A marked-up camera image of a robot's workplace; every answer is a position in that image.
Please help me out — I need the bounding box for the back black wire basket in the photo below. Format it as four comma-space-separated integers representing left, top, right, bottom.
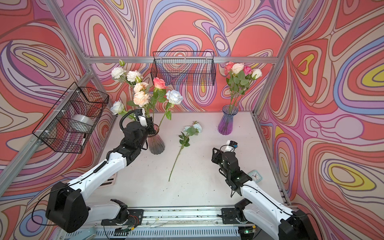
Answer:
151, 50, 216, 86

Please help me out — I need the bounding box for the pink calculator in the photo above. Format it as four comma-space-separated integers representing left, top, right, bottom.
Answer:
100, 173, 117, 188

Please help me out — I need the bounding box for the white carnation flower sprig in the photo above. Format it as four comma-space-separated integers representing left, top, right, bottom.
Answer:
111, 60, 143, 107

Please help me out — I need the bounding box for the salmon pink rose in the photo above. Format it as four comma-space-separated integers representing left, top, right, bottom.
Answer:
225, 62, 235, 111

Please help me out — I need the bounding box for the peach carnation flower sprig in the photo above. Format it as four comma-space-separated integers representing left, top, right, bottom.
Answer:
127, 82, 151, 118

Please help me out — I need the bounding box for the red pink rose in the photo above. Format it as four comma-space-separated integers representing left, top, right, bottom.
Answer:
150, 78, 166, 119

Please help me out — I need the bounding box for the white blue-tinged rose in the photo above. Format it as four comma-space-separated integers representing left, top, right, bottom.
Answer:
110, 101, 136, 121

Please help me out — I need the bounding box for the cream white rose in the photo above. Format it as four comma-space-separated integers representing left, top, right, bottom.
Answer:
228, 63, 245, 113

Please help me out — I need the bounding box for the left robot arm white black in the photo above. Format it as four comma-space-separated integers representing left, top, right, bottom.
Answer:
46, 116, 156, 233

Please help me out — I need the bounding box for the black wire basket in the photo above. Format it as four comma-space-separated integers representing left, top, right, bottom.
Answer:
151, 50, 216, 86
33, 83, 109, 154

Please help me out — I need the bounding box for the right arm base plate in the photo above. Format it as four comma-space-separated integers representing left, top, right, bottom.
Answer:
217, 208, 259, 227

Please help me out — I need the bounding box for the silver tape roll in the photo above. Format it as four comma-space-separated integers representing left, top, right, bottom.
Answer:
72, 114, 93, 125

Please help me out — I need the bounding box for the red grey glass vase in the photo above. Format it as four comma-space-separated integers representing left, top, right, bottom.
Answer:
147, 124, 165, 155

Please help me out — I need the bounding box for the magenta pink rose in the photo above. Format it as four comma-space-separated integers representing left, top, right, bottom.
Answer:
237, 66, 253, 101

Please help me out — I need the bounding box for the white green-tinged rose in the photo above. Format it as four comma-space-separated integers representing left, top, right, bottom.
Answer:
250, 67, 263, 85

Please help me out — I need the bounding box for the mint green alarm clock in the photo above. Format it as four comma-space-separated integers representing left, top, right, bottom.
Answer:
248, 170, 263, 183

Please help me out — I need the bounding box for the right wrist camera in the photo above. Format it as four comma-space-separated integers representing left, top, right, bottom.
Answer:
224, 140, 238, 152

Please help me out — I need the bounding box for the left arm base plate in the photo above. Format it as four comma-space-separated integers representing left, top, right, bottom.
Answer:
101, 209, 144, 227

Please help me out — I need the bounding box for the blue purple glass vase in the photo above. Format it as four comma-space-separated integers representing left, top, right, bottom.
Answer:
218, 105, 239, 136

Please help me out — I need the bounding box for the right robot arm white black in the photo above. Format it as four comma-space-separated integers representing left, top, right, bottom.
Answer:
212, 145, 318, 240

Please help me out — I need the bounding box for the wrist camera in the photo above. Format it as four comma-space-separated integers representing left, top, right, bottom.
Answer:
224, 140, 238, 152
135, 108, 148, 127

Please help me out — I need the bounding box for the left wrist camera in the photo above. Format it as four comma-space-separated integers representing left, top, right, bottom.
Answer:
135, 108, 148, 127

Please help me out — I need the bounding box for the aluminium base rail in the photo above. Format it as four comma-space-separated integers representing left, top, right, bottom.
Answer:
54, 206, 274, 240

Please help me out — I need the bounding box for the left black wire basket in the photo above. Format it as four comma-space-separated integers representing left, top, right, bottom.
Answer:
33, 83, 109, 154

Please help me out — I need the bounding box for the pale lavender white rose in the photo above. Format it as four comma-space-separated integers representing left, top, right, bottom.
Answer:
159, 90, 184, 127

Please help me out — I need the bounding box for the white blue flower sprig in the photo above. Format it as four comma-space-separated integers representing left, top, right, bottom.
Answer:
168, 121, 203, 182

